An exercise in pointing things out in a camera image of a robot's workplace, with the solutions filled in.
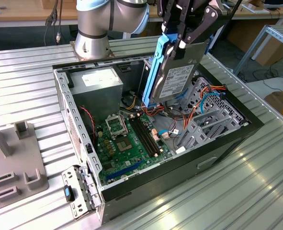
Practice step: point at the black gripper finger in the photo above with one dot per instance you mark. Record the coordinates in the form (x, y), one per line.
(203, 26)
(160, 14)

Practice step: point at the hard disk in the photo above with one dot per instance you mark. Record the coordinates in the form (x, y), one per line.
(177, 79)

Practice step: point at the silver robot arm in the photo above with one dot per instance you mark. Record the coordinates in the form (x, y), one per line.
(91, 24)

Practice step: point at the gray metal disk bay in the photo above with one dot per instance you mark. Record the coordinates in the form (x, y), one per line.
(196, 134)

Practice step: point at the tall gray drive cage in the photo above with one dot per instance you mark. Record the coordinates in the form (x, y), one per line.
(144, 76)

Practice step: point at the brown cardboard box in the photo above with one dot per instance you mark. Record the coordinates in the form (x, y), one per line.
(270, 54)

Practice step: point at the white flat board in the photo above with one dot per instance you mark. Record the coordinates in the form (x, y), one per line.
(258, 87)

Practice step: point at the cardboard box on desk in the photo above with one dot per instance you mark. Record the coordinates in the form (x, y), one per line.
(57, 3)

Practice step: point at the gray power supply unit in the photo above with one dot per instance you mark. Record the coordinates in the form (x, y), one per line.
(95, 95)

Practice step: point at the cardboard box with label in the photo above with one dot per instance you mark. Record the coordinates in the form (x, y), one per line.
(280, 105)

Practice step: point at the CPU socket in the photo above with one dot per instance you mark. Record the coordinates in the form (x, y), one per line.
(115, 124)

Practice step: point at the black RAM slot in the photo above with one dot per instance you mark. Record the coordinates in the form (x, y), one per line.
(140, 134)
(143, 134)
(150, 134)
(147, 134)

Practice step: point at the long wooden desk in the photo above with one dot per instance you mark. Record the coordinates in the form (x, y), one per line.
(36, 13)

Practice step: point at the white label tag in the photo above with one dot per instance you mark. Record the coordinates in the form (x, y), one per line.
(180, 150)

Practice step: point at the square motherboard chip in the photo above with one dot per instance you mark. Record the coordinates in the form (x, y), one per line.
(124, 145)

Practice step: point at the green motherboard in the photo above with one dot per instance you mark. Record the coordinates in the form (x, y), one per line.
(131, 158)

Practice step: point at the black open PC case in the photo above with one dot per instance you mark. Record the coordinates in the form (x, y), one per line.
(179, 172)

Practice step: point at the blue expansion slot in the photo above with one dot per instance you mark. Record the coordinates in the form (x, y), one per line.
(124, 170)

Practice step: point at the hinged metal slot cover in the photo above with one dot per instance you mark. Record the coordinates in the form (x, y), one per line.
(70, 175)

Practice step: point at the gray parts rack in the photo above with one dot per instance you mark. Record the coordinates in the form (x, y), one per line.
(16, 153)

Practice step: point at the black latch blue stripe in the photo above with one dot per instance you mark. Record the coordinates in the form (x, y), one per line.
(70, 194)

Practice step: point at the gray metal shelf frame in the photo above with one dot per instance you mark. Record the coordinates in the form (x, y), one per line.
(282, 36)

